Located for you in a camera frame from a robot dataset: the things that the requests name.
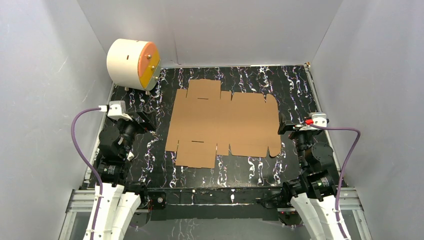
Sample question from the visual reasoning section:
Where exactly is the brown cardboard box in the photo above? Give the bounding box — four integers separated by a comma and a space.
165, 79, 282, 169

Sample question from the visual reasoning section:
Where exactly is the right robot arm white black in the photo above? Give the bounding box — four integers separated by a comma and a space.
278, 112, 351, 240

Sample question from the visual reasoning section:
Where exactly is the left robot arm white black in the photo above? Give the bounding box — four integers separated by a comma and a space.
83, 109, 157, 240

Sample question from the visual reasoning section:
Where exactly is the white cylindrical drum orange face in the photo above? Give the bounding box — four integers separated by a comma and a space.
106, 38, 161, 93

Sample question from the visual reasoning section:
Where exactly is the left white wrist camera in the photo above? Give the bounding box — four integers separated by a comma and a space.
98, 100, 133, 121

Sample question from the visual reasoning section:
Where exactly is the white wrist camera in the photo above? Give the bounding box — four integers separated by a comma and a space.
304, 112, 329, 127
98, 100, 133, 121

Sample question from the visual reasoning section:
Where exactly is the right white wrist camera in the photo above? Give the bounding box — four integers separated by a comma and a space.
304, 112, 329, 127

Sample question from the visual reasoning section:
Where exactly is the aluminium frame rail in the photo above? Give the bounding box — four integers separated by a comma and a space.
59, 187, 372, 240

